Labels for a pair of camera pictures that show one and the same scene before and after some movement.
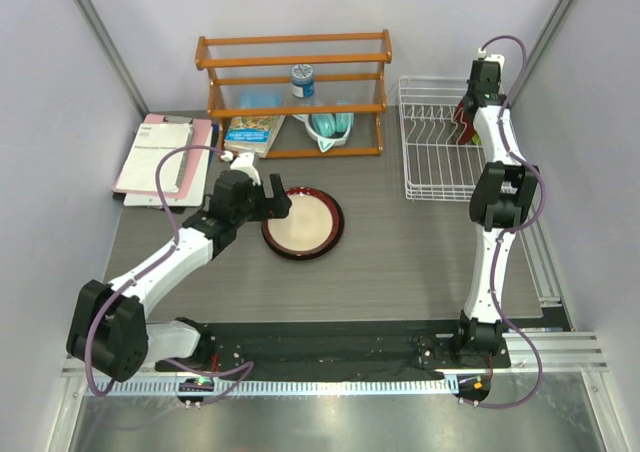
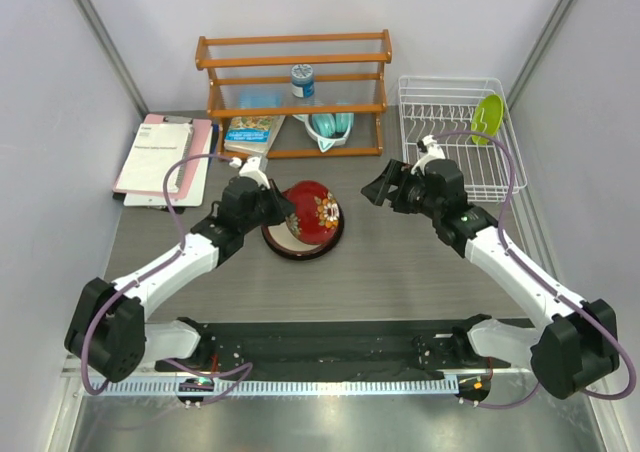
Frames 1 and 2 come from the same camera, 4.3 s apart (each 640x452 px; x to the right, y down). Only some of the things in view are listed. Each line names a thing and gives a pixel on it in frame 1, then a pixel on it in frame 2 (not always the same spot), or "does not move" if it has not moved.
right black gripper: [497, 81] to [393, 175]
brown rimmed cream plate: [311, 230] does not move
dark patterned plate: [465, 129] to [316, 214]
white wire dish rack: [437, 168] does not move
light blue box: [259, 99] does not move
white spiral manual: [152, 141] does not move
